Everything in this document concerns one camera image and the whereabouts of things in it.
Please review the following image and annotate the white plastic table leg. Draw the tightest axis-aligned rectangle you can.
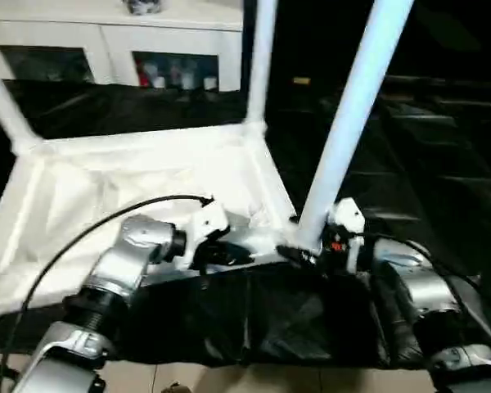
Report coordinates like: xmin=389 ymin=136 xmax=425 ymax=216
xmin=296 ymin=0 xmax=417 ymax=251
xmin=0 ymin=69 xmax=43 ymax=155
xmin=243 ymin=0 xmax=279 ymax=138

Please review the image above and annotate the white plastic table top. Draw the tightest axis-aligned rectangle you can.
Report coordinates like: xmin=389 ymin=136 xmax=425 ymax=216
xmin=0 ymin=122 xmax=300 ymax=328

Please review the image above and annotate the black mat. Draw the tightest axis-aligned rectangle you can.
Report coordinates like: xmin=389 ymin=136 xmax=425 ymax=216
xmin=0 ymin=77 xmax=491 ymax=369

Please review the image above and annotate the white cabinet with glass doors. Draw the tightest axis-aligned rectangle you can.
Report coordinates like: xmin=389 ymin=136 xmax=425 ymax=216
xmin=0 ymin=0 xmax=246 ymax=92

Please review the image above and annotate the grey black toy figure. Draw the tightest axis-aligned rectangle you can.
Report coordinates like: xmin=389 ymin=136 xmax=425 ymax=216
xmin=122 ymin=0 xmax=164 ymax=16

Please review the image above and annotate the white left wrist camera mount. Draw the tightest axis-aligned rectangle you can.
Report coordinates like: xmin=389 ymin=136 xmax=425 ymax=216
xmin=183 ymin=200 xmax=231 ymax=270

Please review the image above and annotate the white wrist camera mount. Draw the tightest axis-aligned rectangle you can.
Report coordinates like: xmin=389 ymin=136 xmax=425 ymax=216
xmin=183 ymin=200 xmax=231 ymax=270
xmin=330 ymin=197 xmax=367 ymax=276

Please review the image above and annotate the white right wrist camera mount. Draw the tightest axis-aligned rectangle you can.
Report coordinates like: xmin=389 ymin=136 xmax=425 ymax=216
xmin=330 ymin=197 xmax=367 ymax=276

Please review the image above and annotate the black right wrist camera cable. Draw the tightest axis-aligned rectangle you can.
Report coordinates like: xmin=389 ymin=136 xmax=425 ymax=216
xmin=358 ymin=232 xmax=480 ymax=288

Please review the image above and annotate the black metal stand frame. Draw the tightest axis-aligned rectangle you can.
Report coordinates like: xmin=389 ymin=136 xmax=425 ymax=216
xmin=0 ymin=351 xmax=22 ymax=393

